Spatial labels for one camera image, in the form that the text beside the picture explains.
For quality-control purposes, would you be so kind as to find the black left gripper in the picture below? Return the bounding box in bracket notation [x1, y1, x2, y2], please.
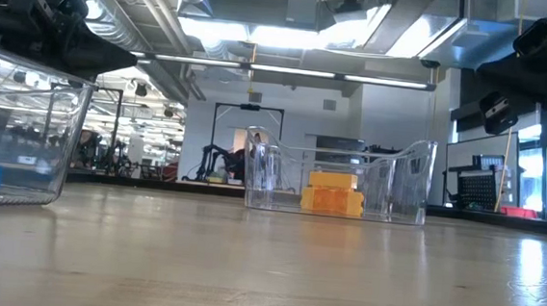
[0, 0, 143, 85]

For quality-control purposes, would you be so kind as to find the gray partition panel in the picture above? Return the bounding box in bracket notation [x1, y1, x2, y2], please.
[442, 128, 522, 213]

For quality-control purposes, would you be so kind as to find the clear plastic bin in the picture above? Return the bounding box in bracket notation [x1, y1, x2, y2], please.
[0, 40, 99, 215]
[240, 124, 440, 228]

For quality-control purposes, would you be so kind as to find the black perforated rack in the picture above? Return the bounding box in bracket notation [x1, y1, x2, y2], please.
[455, 153, 508, 213]

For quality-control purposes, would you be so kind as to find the long ceiling light strip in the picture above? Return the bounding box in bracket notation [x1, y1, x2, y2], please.
[129, 49, 438, 92]

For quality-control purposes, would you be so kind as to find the red tray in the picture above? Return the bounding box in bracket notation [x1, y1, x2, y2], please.
[499, 206, 540, 219]

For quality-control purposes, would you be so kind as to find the silver ceiling duct pipe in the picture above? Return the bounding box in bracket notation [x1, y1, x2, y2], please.
[31, 0, 198, 105]

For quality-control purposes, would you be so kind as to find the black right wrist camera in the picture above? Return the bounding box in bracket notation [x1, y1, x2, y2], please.
[510, 14, 547, 65]

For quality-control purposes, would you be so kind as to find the silver ceiling duct box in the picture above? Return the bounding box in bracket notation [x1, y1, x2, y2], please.
[419, 0, 547, 77]

